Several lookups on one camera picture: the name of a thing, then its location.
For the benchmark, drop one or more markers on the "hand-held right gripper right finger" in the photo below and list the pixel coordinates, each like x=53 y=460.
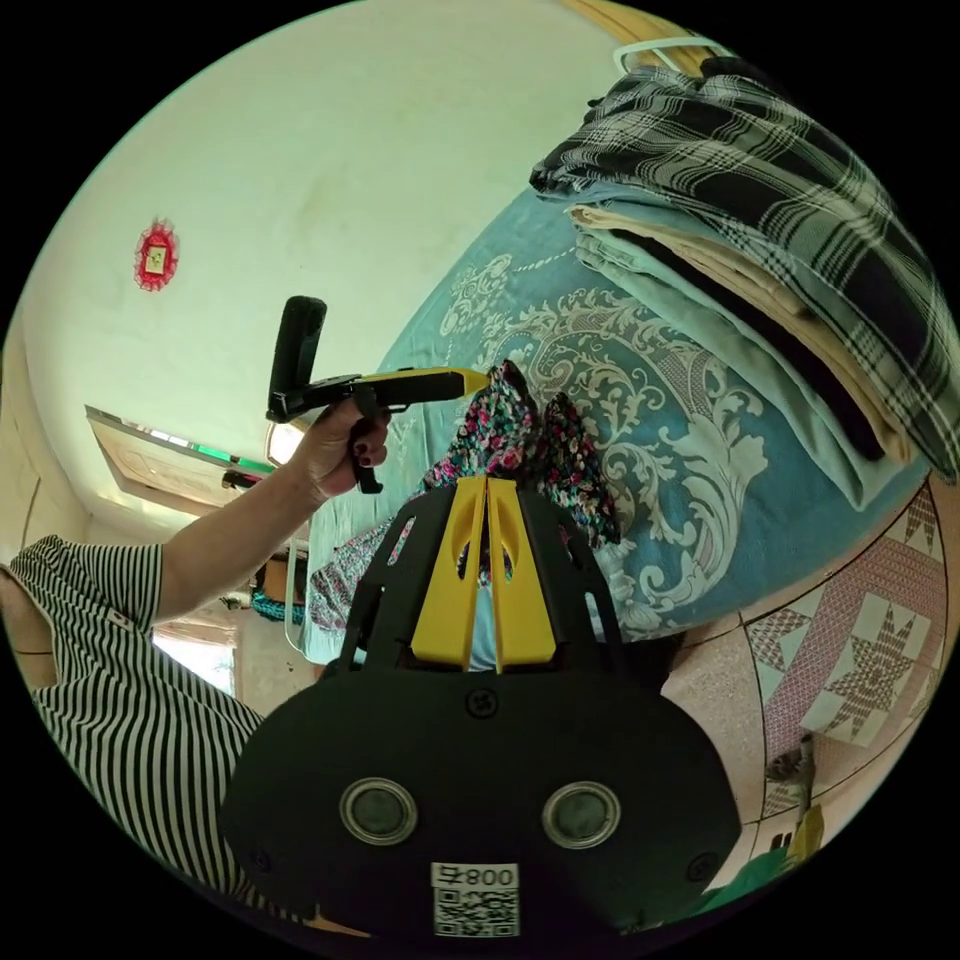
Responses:
x=525 y=607

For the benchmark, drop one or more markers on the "bed with teal patterned blanket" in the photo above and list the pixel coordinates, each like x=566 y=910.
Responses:
x=697 y=480

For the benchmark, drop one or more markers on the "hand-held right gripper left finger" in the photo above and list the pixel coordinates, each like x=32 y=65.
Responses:
x=442 y=600

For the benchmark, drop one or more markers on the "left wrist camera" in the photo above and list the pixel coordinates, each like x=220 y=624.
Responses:
x=298 y=345

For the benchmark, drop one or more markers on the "white clothes hanger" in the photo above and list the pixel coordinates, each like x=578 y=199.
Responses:
x=660 y=49

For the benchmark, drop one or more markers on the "red wall ornament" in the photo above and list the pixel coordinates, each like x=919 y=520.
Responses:
x=156 y=259

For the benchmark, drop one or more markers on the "person's body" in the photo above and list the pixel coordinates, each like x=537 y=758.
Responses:
x=127 y=712

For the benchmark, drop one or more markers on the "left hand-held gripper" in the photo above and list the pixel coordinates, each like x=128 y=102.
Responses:
x=409 y=391

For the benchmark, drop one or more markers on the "pile of clothes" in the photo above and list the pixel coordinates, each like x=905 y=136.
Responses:
x=772 y=255

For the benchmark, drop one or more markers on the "printed floral pants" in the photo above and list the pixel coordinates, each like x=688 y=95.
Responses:
x=517 y=442

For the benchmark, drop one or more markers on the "person's left forearm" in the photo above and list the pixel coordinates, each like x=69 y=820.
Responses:
x=232 y=540

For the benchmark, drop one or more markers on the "person's left hand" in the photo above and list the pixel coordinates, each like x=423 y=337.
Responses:
x=334 y=450

